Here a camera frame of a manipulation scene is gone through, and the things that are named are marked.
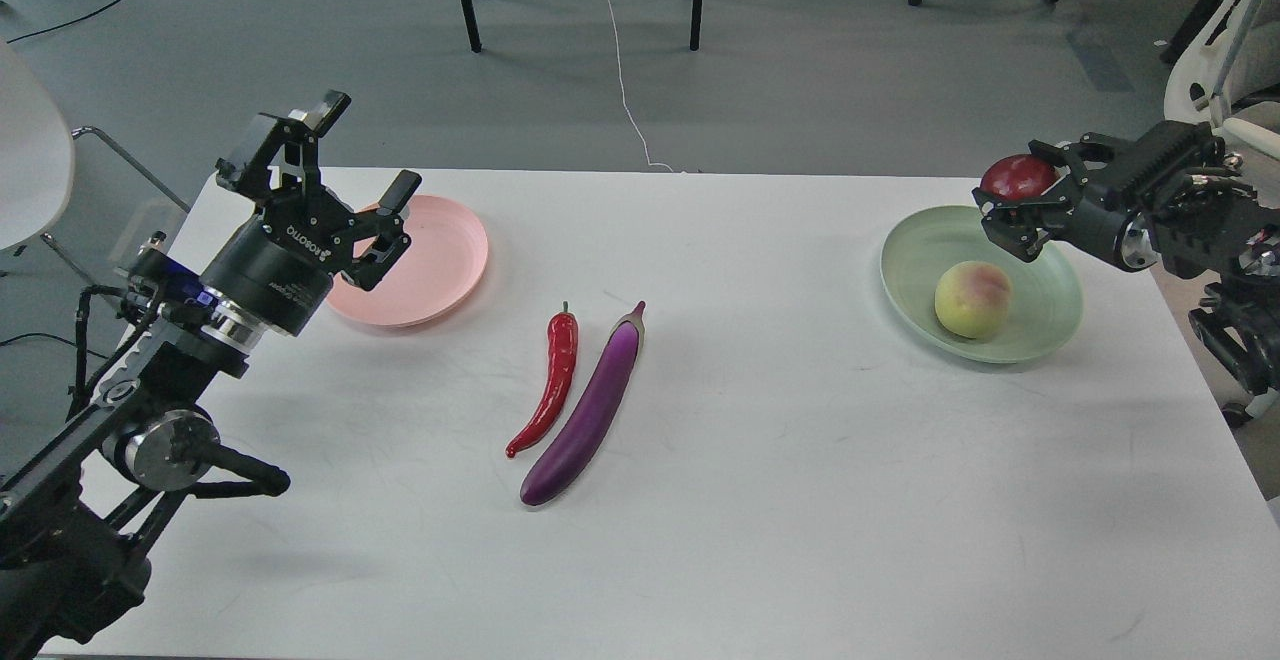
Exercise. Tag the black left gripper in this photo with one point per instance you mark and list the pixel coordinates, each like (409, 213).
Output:
(278, 265)

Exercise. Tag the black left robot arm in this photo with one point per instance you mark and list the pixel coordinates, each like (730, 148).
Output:
(81, 517)

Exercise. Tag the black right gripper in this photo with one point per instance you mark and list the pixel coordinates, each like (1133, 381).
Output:
(1076, 212)

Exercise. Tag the purple eggplant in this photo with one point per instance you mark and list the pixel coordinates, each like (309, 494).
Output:
(575, 446)

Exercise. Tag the green plate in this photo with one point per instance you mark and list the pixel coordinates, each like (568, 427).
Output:
(1047, 302)

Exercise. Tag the yellow-pink peach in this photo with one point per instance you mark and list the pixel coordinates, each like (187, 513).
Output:
(973, 299)

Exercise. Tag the white chair left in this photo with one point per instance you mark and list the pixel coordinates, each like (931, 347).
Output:
(38, 162)

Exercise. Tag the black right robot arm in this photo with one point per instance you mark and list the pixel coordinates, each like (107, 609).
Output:
(1175, 197)

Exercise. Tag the red chili pepper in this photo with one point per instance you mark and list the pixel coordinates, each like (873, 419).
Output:
(562, 355)

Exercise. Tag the red pomegranate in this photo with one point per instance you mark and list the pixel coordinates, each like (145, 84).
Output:
(1019, 177)

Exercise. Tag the white office chair right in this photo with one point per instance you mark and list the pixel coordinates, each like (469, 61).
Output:
(1233, 56)

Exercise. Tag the pink plate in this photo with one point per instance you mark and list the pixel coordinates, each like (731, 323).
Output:
(446, 258)

